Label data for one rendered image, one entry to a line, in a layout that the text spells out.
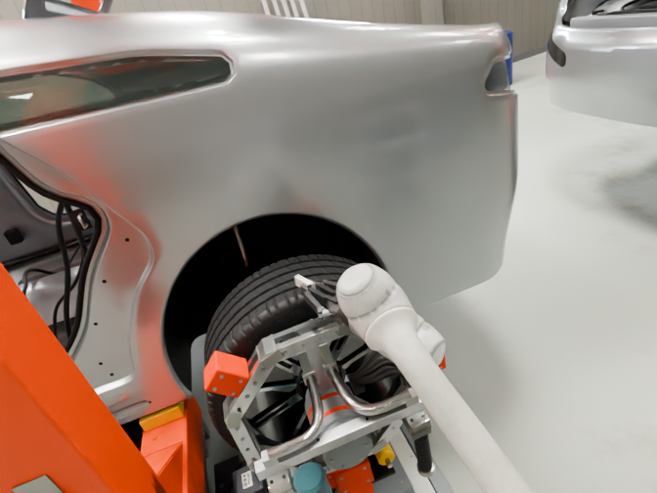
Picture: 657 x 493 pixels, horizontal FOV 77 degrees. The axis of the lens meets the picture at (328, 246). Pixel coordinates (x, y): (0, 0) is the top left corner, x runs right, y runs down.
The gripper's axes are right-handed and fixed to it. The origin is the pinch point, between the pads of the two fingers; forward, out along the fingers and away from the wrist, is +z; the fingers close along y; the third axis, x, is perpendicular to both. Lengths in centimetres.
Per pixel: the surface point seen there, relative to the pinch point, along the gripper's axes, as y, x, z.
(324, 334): -4.4, -8.1, -10.9
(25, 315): -55, 21, 8
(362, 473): -1, -67, -14
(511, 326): 138, -110, 5
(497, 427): 74, -113, -21
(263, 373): -19.6, -14.2, -3.9
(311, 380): -11.2, -18.5, -11.5
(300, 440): -23.4, -19.2, -22.1
